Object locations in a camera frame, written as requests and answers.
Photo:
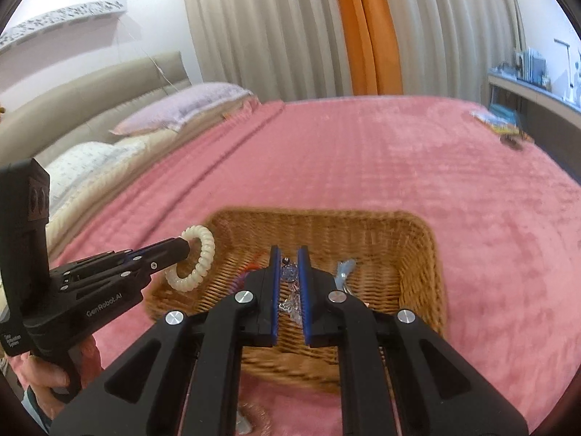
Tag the grey-blue hair clip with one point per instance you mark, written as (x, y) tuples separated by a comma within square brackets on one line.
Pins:
[(345, 270)]

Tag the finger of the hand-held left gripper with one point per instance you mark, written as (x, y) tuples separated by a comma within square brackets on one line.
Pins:
[(156, 265), (154, 246)]

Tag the row of books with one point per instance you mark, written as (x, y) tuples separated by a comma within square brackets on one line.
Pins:
[(531, 66)]

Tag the beige curtain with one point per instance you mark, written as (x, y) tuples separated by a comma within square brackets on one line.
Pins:
[(272, 27)]

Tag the woven wicker basket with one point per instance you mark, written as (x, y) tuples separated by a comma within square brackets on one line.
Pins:
[(395, 254)]

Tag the white dotted pillow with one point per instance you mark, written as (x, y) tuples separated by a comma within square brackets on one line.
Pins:
[(86, 163)]

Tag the colourful book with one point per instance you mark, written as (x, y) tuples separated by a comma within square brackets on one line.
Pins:
[(494, 120)]

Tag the red hair accessory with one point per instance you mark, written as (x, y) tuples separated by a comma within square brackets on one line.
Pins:
[(251, 267)]

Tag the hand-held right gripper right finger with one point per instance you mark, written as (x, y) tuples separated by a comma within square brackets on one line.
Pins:
[(305, 299)]

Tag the white desk lamp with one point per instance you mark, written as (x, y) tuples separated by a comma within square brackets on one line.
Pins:
[(573, 68)]

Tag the lilac pillow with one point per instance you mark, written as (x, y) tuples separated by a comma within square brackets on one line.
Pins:
[(190, 102)]

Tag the beige padded headboard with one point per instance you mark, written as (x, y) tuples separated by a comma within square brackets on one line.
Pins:
[(90, 86)]

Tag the grey desk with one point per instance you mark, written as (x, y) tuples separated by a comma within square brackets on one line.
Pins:
[(540, 95)]

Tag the speckled wall shelf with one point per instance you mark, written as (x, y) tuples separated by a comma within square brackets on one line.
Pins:
[(59, 18)]

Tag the pink fleece blanket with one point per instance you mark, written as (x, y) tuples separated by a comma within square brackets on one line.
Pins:
[(363, 159)]

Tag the orange curtain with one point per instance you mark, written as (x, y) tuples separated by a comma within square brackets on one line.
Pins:
[(365, 27)]

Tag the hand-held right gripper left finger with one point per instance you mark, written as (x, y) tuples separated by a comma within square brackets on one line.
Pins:
[(273, 299)]

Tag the person's left hand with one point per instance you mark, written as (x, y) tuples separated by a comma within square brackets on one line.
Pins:
[(45, 379)]

